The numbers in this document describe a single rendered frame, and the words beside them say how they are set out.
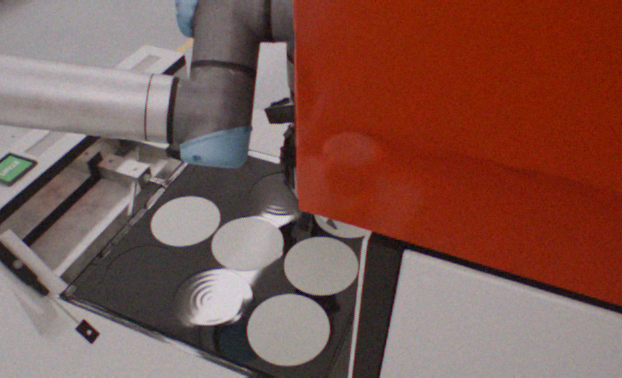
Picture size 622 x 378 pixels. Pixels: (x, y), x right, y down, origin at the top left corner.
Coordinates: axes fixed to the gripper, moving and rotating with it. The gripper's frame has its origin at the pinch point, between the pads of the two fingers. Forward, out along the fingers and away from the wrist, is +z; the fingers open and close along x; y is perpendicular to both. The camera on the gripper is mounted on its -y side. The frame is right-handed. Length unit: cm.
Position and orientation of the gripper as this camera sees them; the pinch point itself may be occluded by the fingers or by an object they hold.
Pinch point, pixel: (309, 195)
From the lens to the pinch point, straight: 80.0
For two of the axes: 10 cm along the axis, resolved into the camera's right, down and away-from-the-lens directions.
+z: 0.1, 7.4, 6.7
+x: 8.4, -3.7, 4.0
